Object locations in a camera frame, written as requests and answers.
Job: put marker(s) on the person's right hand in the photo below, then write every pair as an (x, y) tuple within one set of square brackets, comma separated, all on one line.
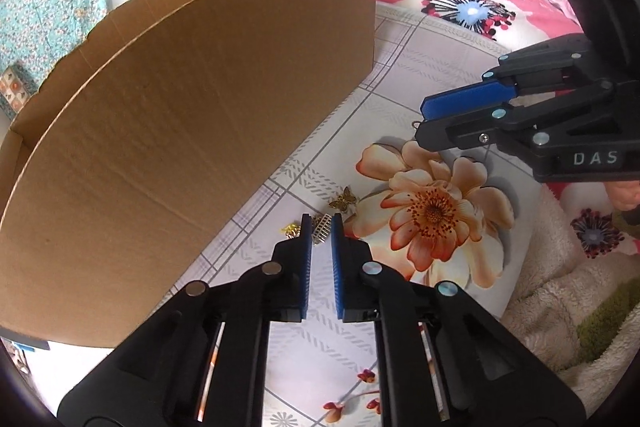
[(627, 194)]

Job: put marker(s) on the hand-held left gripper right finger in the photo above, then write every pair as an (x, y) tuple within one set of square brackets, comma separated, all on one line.
[(338, 267)]

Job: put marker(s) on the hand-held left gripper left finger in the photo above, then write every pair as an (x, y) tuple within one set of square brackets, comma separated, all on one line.
[(306, 267)]

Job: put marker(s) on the orange patterned wrapped roll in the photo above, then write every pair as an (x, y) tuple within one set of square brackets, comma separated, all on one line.
[(15, 87)]

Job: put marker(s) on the brown cardboard box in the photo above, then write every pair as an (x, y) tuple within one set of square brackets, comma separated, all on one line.
[(175, 132)]

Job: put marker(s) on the white green fluffy blanket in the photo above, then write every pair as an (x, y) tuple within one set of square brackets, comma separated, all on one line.
[(575, 297)]

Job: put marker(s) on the gold butterfly charm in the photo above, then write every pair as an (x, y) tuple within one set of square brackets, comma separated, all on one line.
[(344, 199)]

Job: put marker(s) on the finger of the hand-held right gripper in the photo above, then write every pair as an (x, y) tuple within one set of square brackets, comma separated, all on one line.
[(450, 134), (460, 99)]

